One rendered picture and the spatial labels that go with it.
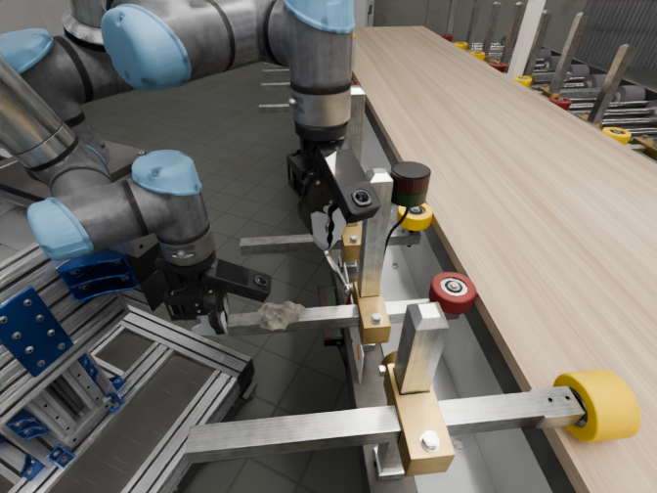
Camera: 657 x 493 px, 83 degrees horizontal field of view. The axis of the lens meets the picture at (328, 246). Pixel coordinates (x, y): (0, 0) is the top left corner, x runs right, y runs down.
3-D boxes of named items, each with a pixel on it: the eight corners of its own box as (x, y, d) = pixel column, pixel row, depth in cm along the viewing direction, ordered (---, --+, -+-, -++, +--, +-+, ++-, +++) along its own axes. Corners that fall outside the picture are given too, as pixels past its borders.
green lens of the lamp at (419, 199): (392, 208, 56) (394, 196, 55) (383, 188, 61) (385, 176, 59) (430, 205, 56) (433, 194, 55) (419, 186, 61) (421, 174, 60)
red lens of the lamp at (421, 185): (394, 194, 54) (396, 181, 53) (385, 174, 59) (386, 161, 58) (433, 192, 55) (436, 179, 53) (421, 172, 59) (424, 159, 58)
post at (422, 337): (376, 493, 67) (416, 325, 36) (372, 471, 69) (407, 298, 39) (395, 491, 67) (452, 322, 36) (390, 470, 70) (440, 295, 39)
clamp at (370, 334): (362, 345, 67) (363, 328, 64) (350, 291, 78) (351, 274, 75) (391, 342, 68) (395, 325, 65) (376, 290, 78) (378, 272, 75)
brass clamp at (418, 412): (399, 477, 42) (405, 460, 39) (375, 372, 52) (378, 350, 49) (452, 471, 42) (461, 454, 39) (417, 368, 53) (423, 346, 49)
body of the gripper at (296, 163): (329, 178, 61) (330, 104, 53) (355, 203, 55) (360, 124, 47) (286, 189, 58) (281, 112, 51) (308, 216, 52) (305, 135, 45)
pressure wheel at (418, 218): (416, 260, 89) (424, 221, 82) (387, 247, 93) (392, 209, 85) (430, 243, 94) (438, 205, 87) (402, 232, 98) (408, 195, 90)
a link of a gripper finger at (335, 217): (330, 229, 65) (330, 183, 60) (346, 248, 61) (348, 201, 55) (315, 234, 64) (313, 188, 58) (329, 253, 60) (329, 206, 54)
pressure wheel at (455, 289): (428, 342, 71) (440, 302, 63) (416, 310, 77) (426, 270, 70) (468, 338, 71) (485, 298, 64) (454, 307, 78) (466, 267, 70)
